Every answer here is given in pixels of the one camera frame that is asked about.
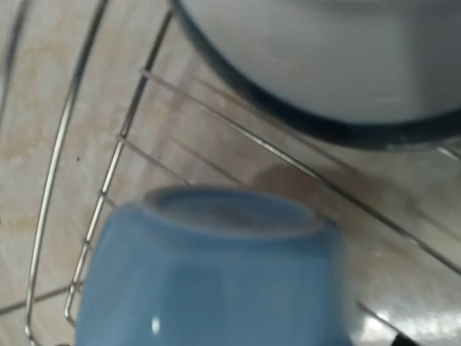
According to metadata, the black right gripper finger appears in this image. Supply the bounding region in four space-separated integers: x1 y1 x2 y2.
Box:
390 332 418 346

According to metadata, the light blue cup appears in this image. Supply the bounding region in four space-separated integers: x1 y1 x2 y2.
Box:
75 187 352 345

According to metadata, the dark teal white bowl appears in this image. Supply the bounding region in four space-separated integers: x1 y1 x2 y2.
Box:
170 1 460 150

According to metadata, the metal wire dish rack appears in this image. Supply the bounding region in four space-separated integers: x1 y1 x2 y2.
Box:
1 1 460 345

